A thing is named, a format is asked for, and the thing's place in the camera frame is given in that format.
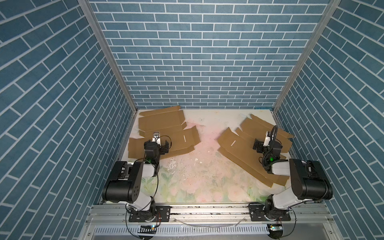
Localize brown cardboard box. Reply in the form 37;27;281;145
128;106;201;159
217;115;289;187

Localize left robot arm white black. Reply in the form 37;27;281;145
102;137;172;216

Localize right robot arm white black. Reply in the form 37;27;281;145
253;137;333;221

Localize right green circuit board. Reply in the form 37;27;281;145
268;224;284;232

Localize green circuit board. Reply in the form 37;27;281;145
268;224;284;232
138;226;158;235

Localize left green circuit board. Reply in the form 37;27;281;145
138;226;158;235

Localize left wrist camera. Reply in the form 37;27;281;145
152;132;161;145

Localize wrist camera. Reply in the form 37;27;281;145
152;132;161;145
263;132;271;147

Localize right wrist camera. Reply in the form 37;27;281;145
263;132;271;147

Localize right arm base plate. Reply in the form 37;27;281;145
248;203;291;222

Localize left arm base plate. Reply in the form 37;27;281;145
127;206;171;223

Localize aluminium front rail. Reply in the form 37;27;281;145
86;202;334;226

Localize white slotted cable duct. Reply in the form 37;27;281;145
94;224;269;237

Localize left aluminium corner post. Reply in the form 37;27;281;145
78;0;138;114

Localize aluminium corner post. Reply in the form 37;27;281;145
78;0;138;114
272;0;341;115

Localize right aluminium corner post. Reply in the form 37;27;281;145
272;0;341;115

